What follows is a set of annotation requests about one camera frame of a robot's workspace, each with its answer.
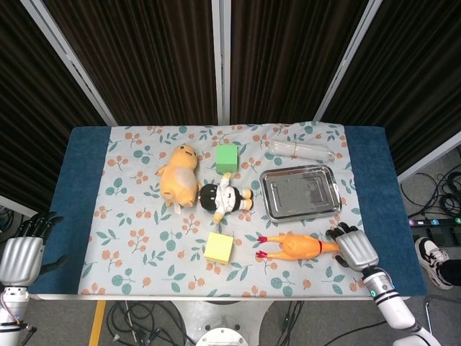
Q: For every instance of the orange plush animal toy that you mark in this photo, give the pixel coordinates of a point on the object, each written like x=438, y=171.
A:
x=178, y=180

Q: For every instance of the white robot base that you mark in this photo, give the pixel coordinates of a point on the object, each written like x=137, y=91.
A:
x=221, y=337

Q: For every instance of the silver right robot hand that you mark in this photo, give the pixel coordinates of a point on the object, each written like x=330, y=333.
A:
x=356, y=248

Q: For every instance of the orange rubber chicken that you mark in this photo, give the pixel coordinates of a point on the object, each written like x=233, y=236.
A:
x=299, y=247

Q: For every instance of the clear plastic bottle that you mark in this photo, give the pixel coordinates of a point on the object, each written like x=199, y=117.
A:
x=302, y=150

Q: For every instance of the yellow floor tape strip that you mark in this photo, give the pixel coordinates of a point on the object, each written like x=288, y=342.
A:
x=97, y=324

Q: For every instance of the blue table cover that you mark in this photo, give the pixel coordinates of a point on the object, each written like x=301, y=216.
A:
x=83, y=180

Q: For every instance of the black power strip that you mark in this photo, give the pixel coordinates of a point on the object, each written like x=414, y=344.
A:
x=436, y=222

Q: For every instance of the yellow foam cube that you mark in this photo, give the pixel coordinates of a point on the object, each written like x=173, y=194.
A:
x=218, y=248

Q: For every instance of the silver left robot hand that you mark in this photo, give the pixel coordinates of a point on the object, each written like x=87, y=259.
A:
x=19, y=259

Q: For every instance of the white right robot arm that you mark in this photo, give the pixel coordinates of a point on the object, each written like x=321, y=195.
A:
x=392, y=306

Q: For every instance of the floral patterned tablecloth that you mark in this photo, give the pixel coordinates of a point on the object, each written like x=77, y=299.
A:
x=144, y=259

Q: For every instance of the white partition post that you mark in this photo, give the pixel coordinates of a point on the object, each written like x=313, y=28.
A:
x=428, y=156
x=220, y=61
x=72, y=65
x=345, y=61

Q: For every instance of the black-haired plush doll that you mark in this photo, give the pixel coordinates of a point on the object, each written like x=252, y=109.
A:
x=223, y=196

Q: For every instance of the shiny metal tray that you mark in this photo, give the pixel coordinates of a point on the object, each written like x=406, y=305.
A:
x=300, y=192

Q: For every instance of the white and black sneaker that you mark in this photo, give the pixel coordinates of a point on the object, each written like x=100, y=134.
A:
x=430, y=257

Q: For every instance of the green foam cube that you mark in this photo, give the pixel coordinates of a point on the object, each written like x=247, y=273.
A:
x=227, y=160

